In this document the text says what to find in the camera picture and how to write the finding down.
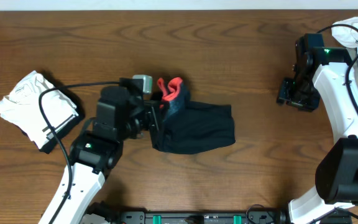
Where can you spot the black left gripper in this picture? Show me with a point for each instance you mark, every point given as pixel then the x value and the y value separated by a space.
pixel 153 121

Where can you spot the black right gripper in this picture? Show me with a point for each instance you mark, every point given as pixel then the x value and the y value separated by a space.
pixel 283 94

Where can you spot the black leggings red waistband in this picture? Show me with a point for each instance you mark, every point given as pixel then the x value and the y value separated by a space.
pixel 191 127

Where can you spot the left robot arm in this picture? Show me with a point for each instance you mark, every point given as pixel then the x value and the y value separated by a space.
pixel 121 113

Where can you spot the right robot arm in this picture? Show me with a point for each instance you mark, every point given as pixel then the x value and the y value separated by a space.
pixel 327 75

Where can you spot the folded white printed shirt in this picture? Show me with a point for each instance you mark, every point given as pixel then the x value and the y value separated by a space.
pixel 21 107

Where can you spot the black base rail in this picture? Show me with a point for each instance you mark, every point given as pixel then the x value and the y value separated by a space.
pixel 101 213

